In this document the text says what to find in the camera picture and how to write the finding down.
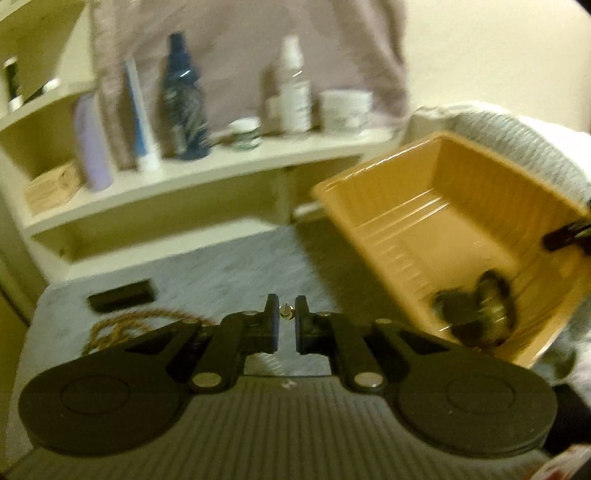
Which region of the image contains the red and white packet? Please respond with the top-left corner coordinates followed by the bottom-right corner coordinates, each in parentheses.
top-left (538, 445), bottom-right (591, 480)

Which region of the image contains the brown bead necklace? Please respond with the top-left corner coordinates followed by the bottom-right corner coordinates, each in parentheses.
top-left (82, 307), bottom-right (206, 356)

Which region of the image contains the dark blue spray bottle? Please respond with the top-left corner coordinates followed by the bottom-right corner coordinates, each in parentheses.
top-left (158, 31), bottom-right (213, 161)

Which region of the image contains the small cardboard box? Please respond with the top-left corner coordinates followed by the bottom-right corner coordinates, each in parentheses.
top-left (25, 161), bottom-right (85, 213)

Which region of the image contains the pinkish grey hanging towel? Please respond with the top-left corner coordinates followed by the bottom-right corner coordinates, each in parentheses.
top-left (90, 0), bottom-right (411, 168)

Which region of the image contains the black rectangular case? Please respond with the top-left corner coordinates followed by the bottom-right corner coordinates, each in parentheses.
top-left (88, 279), bottom-right (154, 312)

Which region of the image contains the cream shelf unit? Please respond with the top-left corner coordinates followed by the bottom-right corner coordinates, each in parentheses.
top-left (0, 0), bottom-right (398, 278)

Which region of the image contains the purple tube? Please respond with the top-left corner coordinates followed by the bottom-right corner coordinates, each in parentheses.
top-left (74, 92), bottom-right (115, 192)

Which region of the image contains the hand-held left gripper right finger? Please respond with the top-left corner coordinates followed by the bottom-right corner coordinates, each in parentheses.
top-left (294, 295), bottom-right (445, 394)

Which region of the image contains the clear spray bottle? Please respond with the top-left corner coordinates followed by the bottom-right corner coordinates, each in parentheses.
top-left (276, 37), bottom-right (313, 136)

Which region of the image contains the small green jar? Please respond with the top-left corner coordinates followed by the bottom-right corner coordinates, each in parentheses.
top-left (229, 117), bottom-right (262, 151)

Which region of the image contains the grey fluffy mat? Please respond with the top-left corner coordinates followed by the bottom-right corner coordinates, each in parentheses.
top-left (23, 222), bottom-right (416, 377)

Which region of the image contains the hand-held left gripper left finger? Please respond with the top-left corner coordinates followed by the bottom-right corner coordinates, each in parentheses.
top-left (122, 293), bottom-right (281, 393)

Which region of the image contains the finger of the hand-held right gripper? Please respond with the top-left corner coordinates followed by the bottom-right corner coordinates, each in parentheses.
top-left (542, 219), bottom-right (591, 252)

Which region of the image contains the black and white tube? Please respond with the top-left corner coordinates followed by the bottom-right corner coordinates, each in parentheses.
top-left (2, 55), bottom-right (24, 112)

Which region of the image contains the white cream jar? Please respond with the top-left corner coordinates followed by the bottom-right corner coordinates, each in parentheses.
top-left (318, 89), bottom-right (373, 136)

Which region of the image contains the blue and white tube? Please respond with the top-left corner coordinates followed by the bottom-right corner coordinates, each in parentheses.
top-left (124, 58), bottom-right (162, 172)

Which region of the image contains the grey checkered pillow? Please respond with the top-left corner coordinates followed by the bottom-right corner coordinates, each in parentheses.
top-left (455, 111), bottom-right (591, 204)

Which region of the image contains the orange plastic tray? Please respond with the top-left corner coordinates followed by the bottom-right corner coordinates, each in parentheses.
top-left (310, 130), bottom-right (591, 370)

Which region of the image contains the white pillow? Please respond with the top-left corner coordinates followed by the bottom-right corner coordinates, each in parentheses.
top-left (409, 105), bottom-right (591, 153)

